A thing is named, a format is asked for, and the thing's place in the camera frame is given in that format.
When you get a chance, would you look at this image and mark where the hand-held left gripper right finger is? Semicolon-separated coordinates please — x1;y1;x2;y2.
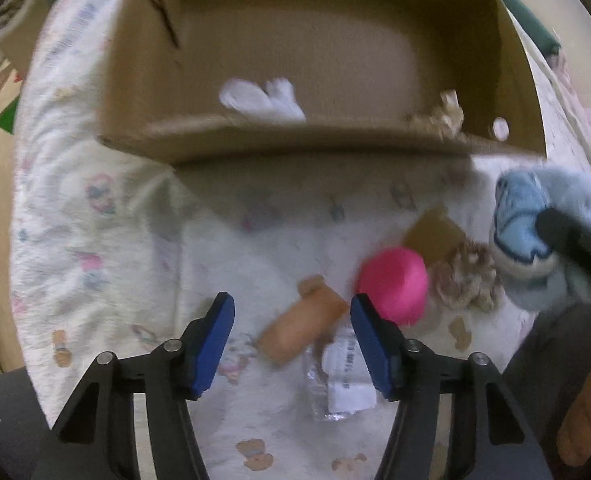
350;294;556;480

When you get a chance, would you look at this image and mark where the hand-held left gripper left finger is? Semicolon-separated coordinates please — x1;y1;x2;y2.
30;291;236;480

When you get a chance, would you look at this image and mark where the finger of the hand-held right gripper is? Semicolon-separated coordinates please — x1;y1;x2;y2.
535;208;591;321

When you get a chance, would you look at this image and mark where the light blue plush toy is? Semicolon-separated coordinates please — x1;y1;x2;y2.
490;170;591;311

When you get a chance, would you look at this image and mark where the brown cardboard box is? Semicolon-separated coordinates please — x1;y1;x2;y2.
98;0;549;166

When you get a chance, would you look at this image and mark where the pink round soft toy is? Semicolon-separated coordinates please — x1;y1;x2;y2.
358;246;429;325

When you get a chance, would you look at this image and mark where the orange striped soft thing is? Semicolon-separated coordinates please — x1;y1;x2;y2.
555;357;591;467

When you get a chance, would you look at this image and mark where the white soft cloth toy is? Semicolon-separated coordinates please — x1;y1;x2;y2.
219;77;307;122

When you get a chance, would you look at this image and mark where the clear plastic bag white label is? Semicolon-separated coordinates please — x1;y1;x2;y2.
303;327;379;422

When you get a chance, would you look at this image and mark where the tan cylindrical plush toy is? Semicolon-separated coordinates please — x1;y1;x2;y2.
256;275;346;365

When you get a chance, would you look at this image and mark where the large beige curly plush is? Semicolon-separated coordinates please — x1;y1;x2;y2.
433;240;503;311

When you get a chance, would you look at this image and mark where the dark grey cloth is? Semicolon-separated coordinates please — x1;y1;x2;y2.
505;305;591;480

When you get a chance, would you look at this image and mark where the brown cardboard tag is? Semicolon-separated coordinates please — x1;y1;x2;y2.
404;205;466;263

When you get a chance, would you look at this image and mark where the white printed blanket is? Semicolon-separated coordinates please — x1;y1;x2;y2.
10;0;591;480

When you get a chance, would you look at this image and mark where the small beige curly plush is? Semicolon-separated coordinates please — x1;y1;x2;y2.
408;90;466;138

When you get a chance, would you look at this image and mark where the green triangular paper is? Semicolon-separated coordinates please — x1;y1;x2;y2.
0;95;21;136

